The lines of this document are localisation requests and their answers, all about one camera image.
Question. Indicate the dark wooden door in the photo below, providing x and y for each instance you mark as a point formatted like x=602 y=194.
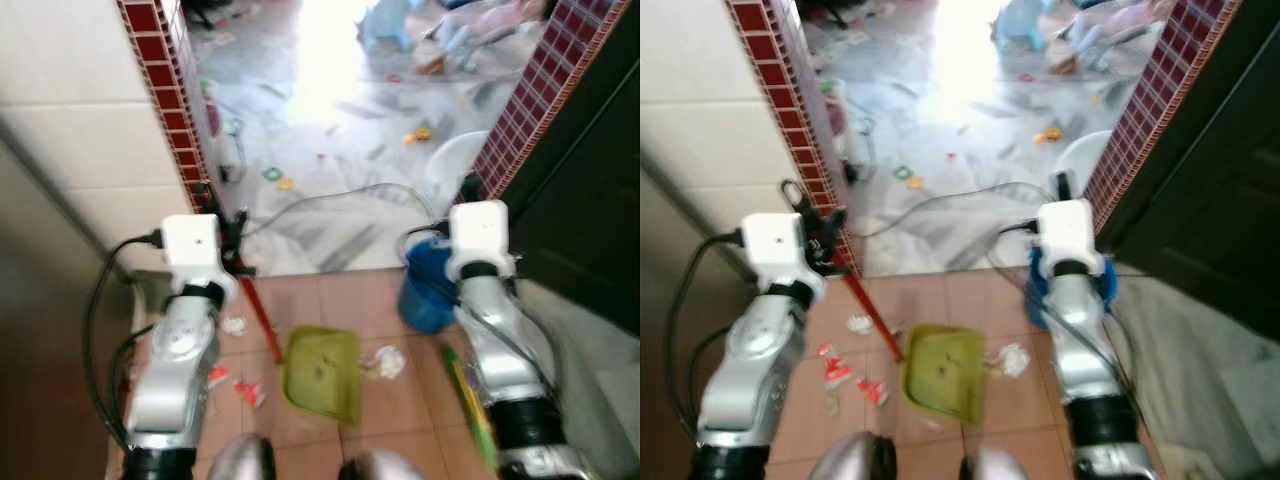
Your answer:
x=1200 y=170
x=585 y=180

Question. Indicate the light blue plastic stool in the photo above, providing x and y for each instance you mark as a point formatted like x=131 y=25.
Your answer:
x=1015 y=25
x=385 y=25

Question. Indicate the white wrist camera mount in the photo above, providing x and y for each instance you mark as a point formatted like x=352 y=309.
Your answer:
x=775 y=245
x=190 y=245
x=1068 y=232
x=478 y=235

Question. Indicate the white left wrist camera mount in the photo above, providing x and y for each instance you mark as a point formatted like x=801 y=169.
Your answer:
x=775 y=245
x=190 y=245

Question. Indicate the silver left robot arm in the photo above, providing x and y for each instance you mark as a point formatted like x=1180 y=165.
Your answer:
x=745 y=360
x=175 y=355

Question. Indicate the large crumpled white paper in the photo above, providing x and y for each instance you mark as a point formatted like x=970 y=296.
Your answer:
x=386 y=361
x=1010 y=359

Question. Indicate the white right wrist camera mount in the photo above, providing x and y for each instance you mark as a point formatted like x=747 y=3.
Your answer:
x=1068 y=232
x=478 y=235

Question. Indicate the red white wrapper scrap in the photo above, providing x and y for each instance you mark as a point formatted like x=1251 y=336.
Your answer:
x=249 y=393
x=218 y=376
x=872 y=391
x=834 y=368

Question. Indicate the small crumpled white paper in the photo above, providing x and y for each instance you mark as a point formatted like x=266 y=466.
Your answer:
x=860 y=323
x=233 y=325

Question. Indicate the white plastic basin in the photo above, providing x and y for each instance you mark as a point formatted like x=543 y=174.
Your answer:
x=1082 y=155
x=455 y=160

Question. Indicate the silver left robot leg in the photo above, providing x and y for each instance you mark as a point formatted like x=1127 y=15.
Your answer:
x=242 y=458
x=858 y=458

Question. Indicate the blue plastic bucket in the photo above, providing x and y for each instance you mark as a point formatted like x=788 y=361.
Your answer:
x=425 y=290
x=1038 y=295

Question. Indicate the silver robot leg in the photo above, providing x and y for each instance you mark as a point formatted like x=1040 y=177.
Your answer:
x=858 y=458
x=380 y=467
x=242 y=458
x=992 y=466

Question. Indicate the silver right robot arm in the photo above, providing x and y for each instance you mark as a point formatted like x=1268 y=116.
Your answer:
x=1085 y=345
x=500 y=345

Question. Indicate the silver right robot leg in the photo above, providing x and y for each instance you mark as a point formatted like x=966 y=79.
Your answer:
x=992 y=466
x=380 y=467

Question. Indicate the small yellow toy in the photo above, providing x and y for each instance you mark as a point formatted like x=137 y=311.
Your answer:
x=421 y=133
x=1049 y=132

